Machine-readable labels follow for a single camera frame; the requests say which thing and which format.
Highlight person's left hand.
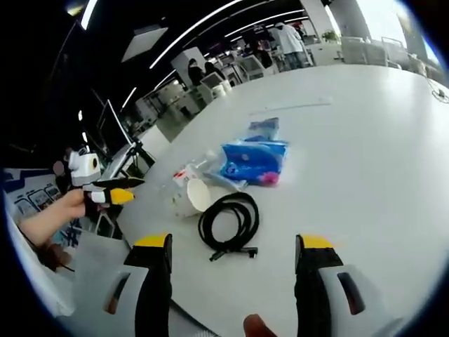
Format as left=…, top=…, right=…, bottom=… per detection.
left=52, top=191, right=92, bottom=220

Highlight black cable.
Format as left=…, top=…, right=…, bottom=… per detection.
left=197, top=191, right=260, bottom=263
left=424, top=79, right=449, bottom=103

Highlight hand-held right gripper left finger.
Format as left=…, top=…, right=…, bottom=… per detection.
left=72, top=232, right=173, bottom=337

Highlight white chair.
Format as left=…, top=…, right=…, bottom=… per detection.
left=340, top=35, right=369, bottom=65
left=380, top=37, right=408, bottom=68

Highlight red and white packet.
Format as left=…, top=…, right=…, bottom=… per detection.
left=172, top=164, right=197, bottom=190

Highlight small blue packet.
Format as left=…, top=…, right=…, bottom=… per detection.
left=248, top=117, right=281, bottom=140

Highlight white table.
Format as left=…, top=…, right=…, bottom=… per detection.
left=66, top=65, right=449, bottom=337

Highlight blue tissue pack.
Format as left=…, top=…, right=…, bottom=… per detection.
left=219, top=139, right=290, bottom=187

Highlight person's right hand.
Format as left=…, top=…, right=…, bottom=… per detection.
left=243, top=314, right=279, bottom=337

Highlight white kiosk machine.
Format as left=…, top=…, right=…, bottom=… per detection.
left=199, top=72, right=232, bottom=103
left=238, top=55, right=267, bottom=82

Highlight white paper cup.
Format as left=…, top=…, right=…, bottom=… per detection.
left=174, top=178, right=229, bottom=219

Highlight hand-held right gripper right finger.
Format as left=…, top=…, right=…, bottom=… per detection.
left=293, top=234, right=382, bottom=337

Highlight clear plastic bag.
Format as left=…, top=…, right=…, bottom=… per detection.
left=189, top=149, right=250, bottom=192

